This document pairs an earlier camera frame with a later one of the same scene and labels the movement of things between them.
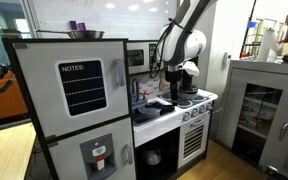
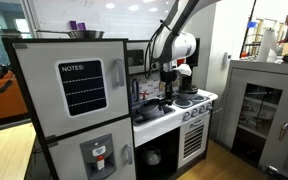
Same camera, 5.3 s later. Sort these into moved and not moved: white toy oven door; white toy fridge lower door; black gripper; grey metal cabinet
Moved: black gripper
Not moved: white toy oven door; grey metal cabinet; white toy fridge lower door
